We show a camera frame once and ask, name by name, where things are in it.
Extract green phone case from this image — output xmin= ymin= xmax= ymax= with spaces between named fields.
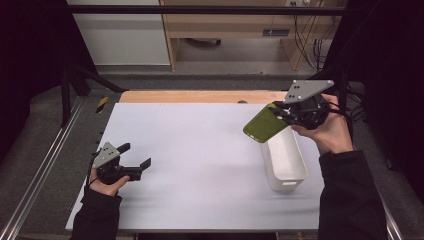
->
xmin=242 ymin=102 xmax=291 ymax=144

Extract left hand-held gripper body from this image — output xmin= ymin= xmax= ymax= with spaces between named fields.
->
xmin=92 ymin=141 xmax=143 ymax=185

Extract grey power strip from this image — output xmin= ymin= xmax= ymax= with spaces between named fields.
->
xmin=262 ymin=28 xmax=291 ymax=38

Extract black floor cables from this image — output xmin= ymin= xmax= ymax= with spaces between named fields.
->
xmin=344 ymin=83 xmax=368 ymax=158

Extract right hand-held gripper cable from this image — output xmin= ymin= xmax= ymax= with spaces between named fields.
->
xmin=328 ymin=101 xmax=355 ymax=136

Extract black curtain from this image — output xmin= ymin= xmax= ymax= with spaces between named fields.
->
xmin=321 ymin=0 xmax=424 ymax=204
xmin=0 ymin=0 xmax=98 ymax=164

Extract hanging black cables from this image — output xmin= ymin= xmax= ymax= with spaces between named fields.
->
xmin=292 ymin=13 xmax=334 ymax=72

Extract person's left hand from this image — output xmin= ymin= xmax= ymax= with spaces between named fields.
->
xmin=88 ymin=168 xmax=131 ymax=197

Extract person's right hand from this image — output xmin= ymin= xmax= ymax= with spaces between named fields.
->
xmin=291 ymin=94 xmax=354 ymax=155

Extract white plastic bin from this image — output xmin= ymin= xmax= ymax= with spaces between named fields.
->
xmin=260 ymin=126 xmax=309 ymax=192

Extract hand-held gripper cable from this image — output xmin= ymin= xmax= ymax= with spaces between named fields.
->
xmin=86 ymin=151 xmax=102 ymax=187
xmin=328 ymin=101 xmax=355 ymax=136

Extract left hand-held gripper cable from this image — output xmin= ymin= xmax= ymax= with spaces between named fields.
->
xmin=86 ymin=151 xmax=102 ymax=187

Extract black horizontal frame bar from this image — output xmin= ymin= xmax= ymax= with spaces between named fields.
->
xmin=66 ymin=4 xmax=348 ymax=16

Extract wooden desk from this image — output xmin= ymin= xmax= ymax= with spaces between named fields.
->
xmin=159 ymin=0 xmax=348 ymax=72

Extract white table sheet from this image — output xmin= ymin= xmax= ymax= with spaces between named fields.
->
xmin=65 ymin=102 xmax=326 ymax=232

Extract white cabinet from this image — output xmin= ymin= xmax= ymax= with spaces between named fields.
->
xmin=66 ymin=0 xmax=171 ymax=66

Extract aluminium rail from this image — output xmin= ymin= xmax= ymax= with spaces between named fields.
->
xmin=0 ymin=96 xmax=86 ymax=240
xmin=376 ymin=189 xmax=405 ymax=240

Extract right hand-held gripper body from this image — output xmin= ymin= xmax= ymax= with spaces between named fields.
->
xmin=283 ymin=79 xmax=335 ymax=130

